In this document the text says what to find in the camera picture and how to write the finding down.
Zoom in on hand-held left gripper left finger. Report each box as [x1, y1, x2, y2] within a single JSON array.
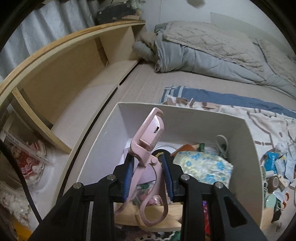
[[28, 154, 135, 241]]

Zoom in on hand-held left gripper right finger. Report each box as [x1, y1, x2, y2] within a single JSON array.
[[161, 153, 269, 241]]

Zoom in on pink eyelash curler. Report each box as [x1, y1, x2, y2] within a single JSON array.
[[115, 107, 169, 227]]

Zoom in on white storage box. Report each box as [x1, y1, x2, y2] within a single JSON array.
[[52, 102, 265, 232]]

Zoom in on orange brown box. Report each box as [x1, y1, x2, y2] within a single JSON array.
[[172, 144, 199, 156]]

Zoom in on floral fabric pouch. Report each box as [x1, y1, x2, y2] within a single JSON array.
[[172, 151, 234, 189]]

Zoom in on red purple packet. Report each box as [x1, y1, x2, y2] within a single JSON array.
[[202, 200, 211, 234]]

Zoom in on beige bed sheet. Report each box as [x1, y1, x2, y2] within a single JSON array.
[[30, 62, 296, 223]]

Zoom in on red and white printed package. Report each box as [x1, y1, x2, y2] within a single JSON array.
[[9, 139, 48, 183]]

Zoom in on blue packet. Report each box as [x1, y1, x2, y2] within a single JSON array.
[[264, 151, 281, 172]]

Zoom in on beige tape roll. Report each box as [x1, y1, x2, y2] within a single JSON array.
[[268, 176, 281, 189]]

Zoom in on printed blanket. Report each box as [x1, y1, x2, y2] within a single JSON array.
[[159, 86, 296, 232]]

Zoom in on small black box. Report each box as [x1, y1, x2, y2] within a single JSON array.
[[272, 199, 282, 223]]

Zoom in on white lace cloth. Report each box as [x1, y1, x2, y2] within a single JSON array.
[[0, 181, 31, 223]]

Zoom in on pile of small packets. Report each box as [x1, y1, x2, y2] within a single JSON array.
[[275, 153, 296, 181]]

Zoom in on orange and white scissors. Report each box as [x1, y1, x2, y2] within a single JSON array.
[[279, 191, 291, 210]]

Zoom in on wooden headboard shelf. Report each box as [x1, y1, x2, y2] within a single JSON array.
[[0, 20, 147, 154]]

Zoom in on grey comforter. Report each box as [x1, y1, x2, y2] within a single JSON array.
[[132, 20, 296, 100]]

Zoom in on dark fluffy item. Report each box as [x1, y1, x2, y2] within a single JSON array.
[[97, 3, 142, 22]]

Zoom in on grey curtain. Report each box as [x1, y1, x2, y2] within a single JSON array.
[[0, 0, 97, 77]]

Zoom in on white cord loop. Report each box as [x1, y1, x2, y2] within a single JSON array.
[[215, 135, 229, 159]]

